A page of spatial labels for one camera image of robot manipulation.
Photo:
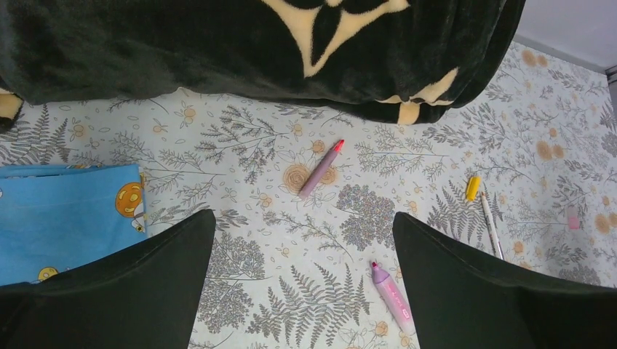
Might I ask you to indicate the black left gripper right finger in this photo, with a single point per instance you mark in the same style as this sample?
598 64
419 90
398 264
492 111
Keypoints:
461 297

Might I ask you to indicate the blue cartoon cloth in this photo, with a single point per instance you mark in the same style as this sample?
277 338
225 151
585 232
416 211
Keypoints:
58 217

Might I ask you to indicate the black floral plush blanket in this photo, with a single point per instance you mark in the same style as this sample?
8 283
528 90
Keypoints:
396 62

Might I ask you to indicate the pink highlighter pen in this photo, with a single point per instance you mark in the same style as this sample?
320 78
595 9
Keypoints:
393 297

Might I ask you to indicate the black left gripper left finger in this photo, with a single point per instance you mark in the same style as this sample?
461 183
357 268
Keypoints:
144 296

